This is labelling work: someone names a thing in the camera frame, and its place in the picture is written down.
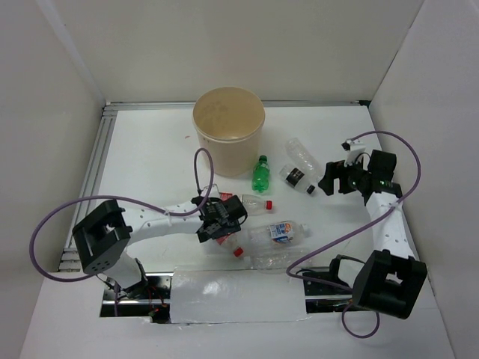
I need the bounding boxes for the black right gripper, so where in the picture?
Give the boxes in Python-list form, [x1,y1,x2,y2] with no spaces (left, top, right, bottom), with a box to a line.
[317,155,371,196]

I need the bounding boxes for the short red label bottle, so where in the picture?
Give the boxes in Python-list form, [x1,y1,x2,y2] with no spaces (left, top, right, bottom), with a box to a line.
[216,233,244,258]

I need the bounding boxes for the clear bottle black label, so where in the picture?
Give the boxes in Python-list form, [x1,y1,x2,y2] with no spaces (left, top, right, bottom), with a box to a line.
[279,164,315,195]

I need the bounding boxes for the long red label bottle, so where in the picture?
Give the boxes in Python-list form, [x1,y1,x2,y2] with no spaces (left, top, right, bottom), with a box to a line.
[219,192,272,218]

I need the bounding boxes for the clear bottle white cap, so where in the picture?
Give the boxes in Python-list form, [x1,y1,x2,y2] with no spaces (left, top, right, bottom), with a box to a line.
[285,138,323,183]

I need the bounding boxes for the clear bottle blue label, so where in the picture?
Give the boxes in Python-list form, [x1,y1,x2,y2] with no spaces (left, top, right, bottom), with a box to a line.
[247,221,311,250]

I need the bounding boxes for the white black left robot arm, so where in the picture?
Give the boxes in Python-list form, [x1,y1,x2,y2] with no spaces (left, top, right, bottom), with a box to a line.
[72,195,248,298]

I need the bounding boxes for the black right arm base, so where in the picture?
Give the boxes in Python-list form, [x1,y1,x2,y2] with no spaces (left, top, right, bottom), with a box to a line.
[295,266,375,313]

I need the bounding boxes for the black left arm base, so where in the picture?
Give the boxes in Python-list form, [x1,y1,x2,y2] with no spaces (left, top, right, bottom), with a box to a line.
[100,272,174,324]

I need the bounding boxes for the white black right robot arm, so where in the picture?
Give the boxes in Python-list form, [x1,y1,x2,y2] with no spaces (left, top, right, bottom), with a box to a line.
[318,145,427,319]

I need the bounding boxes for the beige plastic bin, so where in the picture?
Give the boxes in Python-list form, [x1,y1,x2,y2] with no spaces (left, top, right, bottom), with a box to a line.
[192,86,266,177]

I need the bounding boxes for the green plastic bottle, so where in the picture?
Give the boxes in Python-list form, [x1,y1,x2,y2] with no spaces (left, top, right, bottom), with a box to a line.
[251,155,270,193]

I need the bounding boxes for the crushed clear bottle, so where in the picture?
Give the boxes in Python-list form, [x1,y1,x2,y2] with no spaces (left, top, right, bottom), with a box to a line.
[245,248,309,274]

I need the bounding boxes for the white foil cover sheet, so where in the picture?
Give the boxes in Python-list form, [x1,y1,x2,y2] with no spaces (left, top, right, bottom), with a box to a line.
[170,267,308,325]

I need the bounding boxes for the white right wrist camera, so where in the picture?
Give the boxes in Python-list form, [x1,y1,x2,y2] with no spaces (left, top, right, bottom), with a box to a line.
[341,139,366,167]

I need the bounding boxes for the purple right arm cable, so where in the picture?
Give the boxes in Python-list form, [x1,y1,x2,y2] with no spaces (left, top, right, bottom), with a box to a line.
[286,130,423,339]

